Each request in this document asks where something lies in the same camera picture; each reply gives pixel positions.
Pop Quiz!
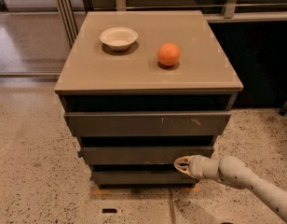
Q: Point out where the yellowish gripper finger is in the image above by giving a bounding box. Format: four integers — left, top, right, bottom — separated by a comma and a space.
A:
175, 165, 191, 176
174, 156, 191, 166

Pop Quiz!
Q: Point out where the grey drawer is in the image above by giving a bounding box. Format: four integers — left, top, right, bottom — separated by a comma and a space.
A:
80, 147, 213, 165
91, 171, 196, 186
64, 111, 231, 137

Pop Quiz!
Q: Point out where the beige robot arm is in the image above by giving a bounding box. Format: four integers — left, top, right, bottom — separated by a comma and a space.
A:
173, 155, 287, 224

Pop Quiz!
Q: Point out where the grey bottom drawer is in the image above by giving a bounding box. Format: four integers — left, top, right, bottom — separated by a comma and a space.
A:
91, 171, 196, 186

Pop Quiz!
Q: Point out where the grey drawer cabinet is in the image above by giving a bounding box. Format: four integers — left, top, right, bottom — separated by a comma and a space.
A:
55, 11, 243, 175

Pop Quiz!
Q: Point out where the grey top drawer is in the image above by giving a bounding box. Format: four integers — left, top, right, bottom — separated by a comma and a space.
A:
64, 111, 231, 137

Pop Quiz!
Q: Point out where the blue tape piece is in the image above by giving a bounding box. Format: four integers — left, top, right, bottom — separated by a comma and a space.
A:
77, 151, 83, 158

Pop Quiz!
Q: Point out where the orange fruit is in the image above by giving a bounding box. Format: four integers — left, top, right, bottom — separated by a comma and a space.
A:
157, 43, 180, 67

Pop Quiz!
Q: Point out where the white ceramic bowl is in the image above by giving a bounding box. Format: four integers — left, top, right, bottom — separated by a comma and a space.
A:
100, 27, 138, 51

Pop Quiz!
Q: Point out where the metal shelf frame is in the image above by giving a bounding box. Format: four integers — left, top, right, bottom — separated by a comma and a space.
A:
56, 0, 287, 42

